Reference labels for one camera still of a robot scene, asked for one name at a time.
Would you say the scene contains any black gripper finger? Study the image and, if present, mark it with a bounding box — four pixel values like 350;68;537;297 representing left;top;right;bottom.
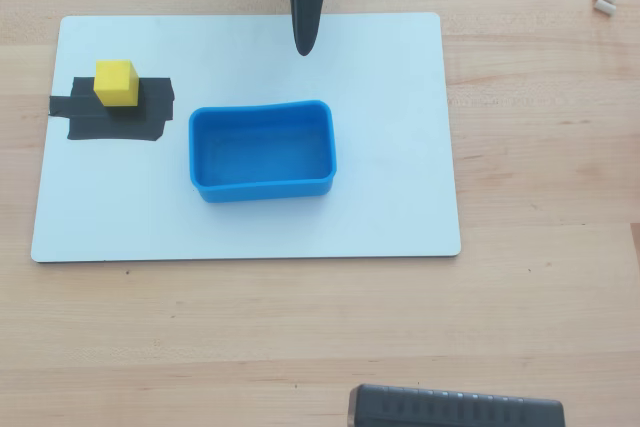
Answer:
289;0;327;58

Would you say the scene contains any yellow cube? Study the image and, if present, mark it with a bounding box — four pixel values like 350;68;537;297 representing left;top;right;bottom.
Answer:
93;60;140;108

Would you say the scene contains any blue rectangular bin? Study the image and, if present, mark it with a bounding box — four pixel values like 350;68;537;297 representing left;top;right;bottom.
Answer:
188;99;338;204

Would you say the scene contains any black tape patch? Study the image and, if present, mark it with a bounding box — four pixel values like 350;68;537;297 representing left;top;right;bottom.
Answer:
49;76;176;143

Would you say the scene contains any white board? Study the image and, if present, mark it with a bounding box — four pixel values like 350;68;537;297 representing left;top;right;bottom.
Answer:
30;12;463;264

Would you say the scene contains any black ribbed device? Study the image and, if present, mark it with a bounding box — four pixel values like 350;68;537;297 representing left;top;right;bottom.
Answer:
347;383;567;427

